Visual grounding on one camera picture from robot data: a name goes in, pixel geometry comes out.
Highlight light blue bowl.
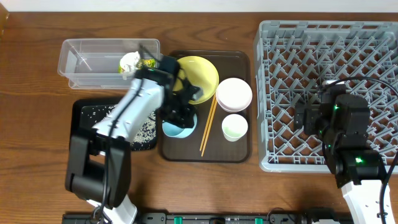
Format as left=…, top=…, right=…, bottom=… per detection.
left=162, top=114, right=198, bottom=139

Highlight rice leftovers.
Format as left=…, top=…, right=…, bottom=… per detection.
left=79, top=105, right=157, bottom=151

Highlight white cup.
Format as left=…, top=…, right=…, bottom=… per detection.
left=221, top=114, right=248, bottom=142

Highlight white paper waste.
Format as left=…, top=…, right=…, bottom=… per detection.
left=118, top=51, right=156, bottom=80

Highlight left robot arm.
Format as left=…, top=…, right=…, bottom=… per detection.
left=65, top=66, right=203, bottom=223

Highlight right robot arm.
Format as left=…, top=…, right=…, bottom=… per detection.
left=294, top=80, right=395, bottom=223

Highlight grey dishwasher rack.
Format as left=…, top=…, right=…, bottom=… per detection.
left=254, top=21, right=397, bottom=173

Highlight black waste tray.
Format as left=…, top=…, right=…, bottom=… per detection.
left=71, top=96, right=157, bottom=151

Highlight brown serving tray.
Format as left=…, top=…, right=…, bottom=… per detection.
left=157, top=50, right=252, bottom=163

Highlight right wooden chopstick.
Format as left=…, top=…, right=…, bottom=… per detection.
left=201, top=101, right=217, bottom=157

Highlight yellow plate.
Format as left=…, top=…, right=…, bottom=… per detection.
left=173, top=56, right=220, bottom=105

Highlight pink bowl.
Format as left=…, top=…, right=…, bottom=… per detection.
left=216, top=78, right=252, bottom=113

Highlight clear plastic bin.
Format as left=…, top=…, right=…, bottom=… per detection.
left=58, top=39, right=160, bottom=89

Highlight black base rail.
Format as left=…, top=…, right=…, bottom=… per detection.
left=62, top=208, right=361, bottom=224

